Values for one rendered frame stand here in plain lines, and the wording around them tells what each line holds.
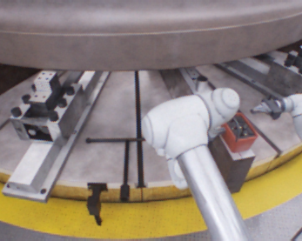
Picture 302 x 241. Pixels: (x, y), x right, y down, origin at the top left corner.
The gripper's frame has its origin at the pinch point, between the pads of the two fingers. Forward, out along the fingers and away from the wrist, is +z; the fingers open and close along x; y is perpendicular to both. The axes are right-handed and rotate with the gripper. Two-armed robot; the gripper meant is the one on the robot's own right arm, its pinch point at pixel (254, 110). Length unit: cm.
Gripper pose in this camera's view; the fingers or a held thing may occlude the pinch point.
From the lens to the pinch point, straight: 150.8
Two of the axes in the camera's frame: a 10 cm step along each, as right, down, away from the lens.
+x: 2.4, 6.6, -7.1
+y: 0.0, -7.3, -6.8
